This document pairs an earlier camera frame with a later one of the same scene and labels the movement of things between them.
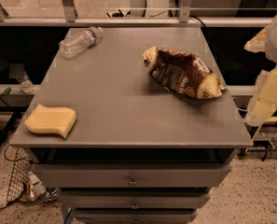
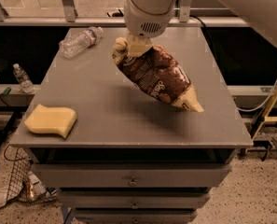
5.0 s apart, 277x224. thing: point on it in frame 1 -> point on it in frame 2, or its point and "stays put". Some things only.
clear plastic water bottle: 79,41 stays put
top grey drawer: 134,175 stays put
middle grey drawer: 133,199 stays put
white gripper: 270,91 -> 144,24
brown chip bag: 183,72 -> 158,74
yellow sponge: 51,119 stays put
